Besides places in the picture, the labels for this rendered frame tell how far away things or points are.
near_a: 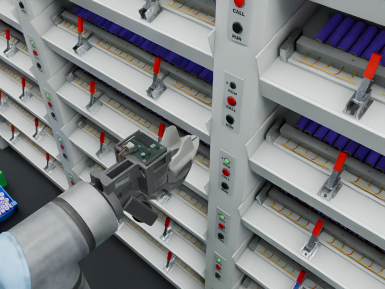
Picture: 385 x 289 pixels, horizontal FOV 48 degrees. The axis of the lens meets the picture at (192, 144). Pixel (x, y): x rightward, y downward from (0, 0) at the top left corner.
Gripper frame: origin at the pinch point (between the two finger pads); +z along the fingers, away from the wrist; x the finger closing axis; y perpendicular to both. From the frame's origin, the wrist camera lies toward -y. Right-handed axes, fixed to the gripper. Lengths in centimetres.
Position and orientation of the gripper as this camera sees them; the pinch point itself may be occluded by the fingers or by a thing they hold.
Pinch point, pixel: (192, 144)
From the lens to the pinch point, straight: 75.4
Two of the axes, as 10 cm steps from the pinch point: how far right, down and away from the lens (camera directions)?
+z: 6.7, -5.1, 5.4
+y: 0.1, -7.2, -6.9
